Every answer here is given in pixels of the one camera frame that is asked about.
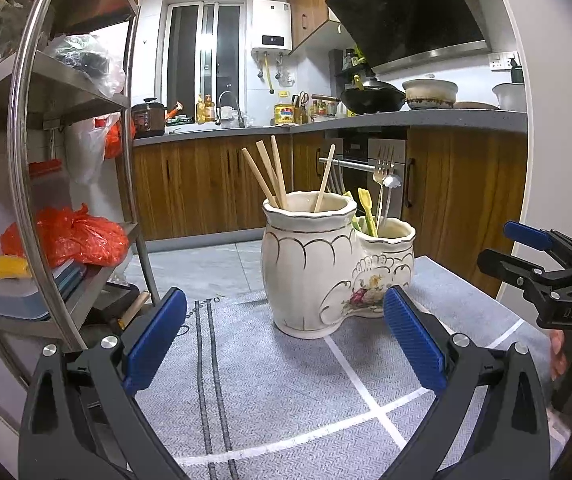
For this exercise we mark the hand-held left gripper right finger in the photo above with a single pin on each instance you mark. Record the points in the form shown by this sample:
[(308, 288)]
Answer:
[(413, 340)]

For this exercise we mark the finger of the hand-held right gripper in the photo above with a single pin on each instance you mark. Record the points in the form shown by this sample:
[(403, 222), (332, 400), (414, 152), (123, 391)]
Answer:
[(528, 235), (570, 305)]

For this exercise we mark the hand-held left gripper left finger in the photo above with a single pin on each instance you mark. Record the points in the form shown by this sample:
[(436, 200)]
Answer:
[(156, 340)]

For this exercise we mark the cream floral ceramic utensil holder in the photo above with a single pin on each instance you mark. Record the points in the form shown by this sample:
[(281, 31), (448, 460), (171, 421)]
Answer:
[(306, 270)]

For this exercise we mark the yellow-green plastic spoon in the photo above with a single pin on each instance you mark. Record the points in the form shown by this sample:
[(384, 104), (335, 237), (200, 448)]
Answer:
[(348, 199), (365, 205)]

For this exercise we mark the metal spoon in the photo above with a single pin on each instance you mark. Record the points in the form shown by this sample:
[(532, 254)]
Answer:
[(391, 181)]

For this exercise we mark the gold fork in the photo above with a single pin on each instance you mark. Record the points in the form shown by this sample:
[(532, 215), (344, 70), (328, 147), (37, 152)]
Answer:
[(384, 165)]

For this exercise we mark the wooden chopstick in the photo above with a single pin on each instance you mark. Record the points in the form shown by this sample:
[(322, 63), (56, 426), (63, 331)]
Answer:
[(325, 180), (258, 175), (269, 172), (278, 170)]

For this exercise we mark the person's right hand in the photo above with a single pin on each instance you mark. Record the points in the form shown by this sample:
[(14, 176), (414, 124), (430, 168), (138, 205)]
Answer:
[(558, 355)]

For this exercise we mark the grey woven table mat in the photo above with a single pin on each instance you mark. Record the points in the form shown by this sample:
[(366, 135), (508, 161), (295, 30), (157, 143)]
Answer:
[(266, 360)]

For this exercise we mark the grey kitchen countertop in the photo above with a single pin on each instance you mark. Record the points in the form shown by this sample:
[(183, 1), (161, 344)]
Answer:
[(465, 121)]

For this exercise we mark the white bowl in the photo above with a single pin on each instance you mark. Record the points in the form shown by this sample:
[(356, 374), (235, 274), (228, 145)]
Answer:
[(510, 97)]

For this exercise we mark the brown plate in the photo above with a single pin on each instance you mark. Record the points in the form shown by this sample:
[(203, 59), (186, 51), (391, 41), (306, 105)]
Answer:
[(475, 105)]

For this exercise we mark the blue plastic container stack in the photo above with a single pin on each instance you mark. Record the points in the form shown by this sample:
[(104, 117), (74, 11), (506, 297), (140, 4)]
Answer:
[(16, 305)]

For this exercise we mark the wooden base cabinets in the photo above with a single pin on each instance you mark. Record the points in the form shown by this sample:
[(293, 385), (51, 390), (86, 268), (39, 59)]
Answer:
[(191, 185)]

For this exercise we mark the yellow packet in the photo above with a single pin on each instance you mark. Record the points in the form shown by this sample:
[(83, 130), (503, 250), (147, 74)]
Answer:
[(11, 267)]

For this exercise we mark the white ceramic pot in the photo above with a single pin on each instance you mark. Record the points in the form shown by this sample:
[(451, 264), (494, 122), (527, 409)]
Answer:
[(430, 92)]

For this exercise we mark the built-in steel oven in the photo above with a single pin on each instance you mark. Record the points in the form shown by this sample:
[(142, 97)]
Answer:
[(360, 150)]

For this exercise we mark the hanging orange plastic bag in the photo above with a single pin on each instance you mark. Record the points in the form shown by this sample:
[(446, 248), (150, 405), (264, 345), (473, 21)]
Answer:
[(116, 142)]

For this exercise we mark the hanging white plastic bag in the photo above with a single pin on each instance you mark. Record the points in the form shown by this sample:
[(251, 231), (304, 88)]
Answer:
[(86, 150)]

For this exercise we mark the red-lidded plastic container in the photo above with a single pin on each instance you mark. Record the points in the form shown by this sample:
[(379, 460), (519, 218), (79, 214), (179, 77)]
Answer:
[(46, 167)]

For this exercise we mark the black wok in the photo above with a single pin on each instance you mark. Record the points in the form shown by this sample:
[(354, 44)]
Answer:
[(373, 100)]

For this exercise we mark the dark pressure cooker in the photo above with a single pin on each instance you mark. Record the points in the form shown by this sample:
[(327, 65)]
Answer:
[(148, 119)]

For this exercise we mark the cooking oil bottles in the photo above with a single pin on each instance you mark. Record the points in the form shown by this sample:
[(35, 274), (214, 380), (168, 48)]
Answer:
[(206, 110)]

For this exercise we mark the black spice rack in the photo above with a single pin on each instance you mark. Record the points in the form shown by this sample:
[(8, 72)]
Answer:
[(353, 62)]

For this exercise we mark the steel kitchen faucet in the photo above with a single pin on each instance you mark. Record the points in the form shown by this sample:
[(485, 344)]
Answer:
[(226, 102)]

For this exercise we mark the black range hood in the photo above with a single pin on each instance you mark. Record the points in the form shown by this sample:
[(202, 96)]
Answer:
[(405, 10)]

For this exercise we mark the knife block with scissors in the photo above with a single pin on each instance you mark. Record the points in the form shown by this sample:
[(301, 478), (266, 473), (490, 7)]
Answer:
[(301, 109)]

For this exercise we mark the stainless steel shelf rack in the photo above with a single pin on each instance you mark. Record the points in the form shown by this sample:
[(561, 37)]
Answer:
[(18, 120)]

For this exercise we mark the yellow tin can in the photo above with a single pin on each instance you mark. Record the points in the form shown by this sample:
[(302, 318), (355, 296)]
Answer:
[(285, 114)]

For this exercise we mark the sliding window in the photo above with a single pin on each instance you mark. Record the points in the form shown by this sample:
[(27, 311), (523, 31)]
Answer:
[(183, 60)]

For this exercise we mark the clear bag with dark contents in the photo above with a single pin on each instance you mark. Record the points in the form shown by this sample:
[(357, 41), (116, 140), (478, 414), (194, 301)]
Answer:
[(86, 60)]

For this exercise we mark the white water heater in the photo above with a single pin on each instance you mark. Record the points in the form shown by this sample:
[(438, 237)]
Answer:
[(271, 22)]

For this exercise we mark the wall socket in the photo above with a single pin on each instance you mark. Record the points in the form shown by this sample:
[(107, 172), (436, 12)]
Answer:
[(503, 61)]

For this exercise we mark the wooden wall cabinets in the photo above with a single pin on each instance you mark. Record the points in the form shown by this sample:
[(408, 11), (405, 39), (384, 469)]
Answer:
[(311, 5)]

